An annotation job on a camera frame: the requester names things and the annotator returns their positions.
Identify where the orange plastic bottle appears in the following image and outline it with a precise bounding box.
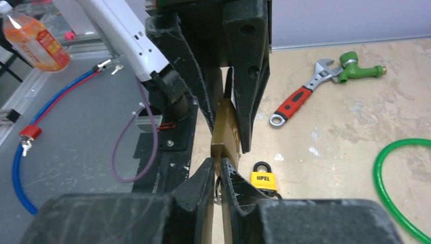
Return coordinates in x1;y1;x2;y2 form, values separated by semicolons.
1;1;70;72

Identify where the red adjustable wrench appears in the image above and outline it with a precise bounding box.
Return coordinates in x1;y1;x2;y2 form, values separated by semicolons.
269;58;344;128

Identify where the black headed key bunch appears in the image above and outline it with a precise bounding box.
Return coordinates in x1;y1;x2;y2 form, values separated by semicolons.
214;176;222;205

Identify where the green cable lock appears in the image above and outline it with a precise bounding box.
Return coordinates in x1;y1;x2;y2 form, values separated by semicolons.
372;138;430;243

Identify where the small yellow padlock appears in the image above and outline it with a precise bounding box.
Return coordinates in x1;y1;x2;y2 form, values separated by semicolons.
250;161;282;199

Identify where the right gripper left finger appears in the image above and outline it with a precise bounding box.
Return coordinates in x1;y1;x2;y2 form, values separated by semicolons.
171;158;215;243

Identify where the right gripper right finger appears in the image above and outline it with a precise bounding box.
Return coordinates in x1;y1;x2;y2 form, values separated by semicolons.
220;158;267;243

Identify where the large brass padlock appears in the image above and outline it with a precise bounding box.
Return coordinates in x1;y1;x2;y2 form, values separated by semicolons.
210;67;240;176

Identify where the green hose nozzle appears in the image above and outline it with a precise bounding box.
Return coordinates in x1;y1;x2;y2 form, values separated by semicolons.
338;51;387;83

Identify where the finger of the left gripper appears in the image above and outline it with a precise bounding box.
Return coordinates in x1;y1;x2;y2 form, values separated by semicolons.
223;1;270;153
145;13;216;131

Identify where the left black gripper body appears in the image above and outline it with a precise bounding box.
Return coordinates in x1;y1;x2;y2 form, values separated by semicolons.
145;1;272;68

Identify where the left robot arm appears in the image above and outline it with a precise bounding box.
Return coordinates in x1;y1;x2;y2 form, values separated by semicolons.
79;1;272;153

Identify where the red blue wire pair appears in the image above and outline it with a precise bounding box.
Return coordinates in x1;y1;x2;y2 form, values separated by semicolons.
12;59;124;217

